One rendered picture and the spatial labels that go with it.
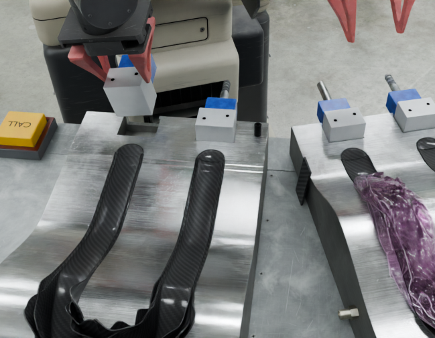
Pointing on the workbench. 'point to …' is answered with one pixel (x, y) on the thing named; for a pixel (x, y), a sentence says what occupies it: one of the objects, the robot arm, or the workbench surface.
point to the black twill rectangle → (303, 181)
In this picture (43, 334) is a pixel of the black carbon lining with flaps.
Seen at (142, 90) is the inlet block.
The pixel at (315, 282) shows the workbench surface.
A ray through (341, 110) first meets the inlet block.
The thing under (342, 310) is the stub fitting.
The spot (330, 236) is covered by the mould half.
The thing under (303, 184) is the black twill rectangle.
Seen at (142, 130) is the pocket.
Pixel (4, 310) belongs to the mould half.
